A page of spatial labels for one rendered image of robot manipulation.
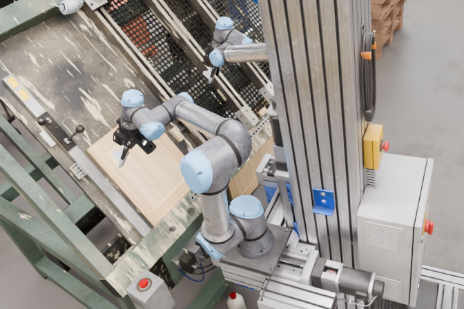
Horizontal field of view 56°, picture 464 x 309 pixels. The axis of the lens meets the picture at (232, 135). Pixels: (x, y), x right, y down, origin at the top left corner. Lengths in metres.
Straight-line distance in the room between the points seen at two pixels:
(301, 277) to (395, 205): 0.43
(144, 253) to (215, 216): 0.78
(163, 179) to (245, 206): 0.75
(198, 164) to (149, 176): 1.04
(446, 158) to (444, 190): 0.34
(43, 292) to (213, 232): 2.19
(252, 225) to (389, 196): 0.49
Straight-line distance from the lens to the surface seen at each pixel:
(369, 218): 1.57
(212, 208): 1.38
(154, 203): 2.21
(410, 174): 1.71
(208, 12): 2.69
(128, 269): 2.11
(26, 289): 3.63
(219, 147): 1.23
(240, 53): 1.85
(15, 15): 2.25
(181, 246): 2.26
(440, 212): 3.27
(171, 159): 2.29
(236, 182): 2.90
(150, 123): 1.54
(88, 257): 2.06
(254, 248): 1.70
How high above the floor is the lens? 2.41
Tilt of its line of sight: 36 degrees down
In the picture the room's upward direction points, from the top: 15 degrees counter-clockwise
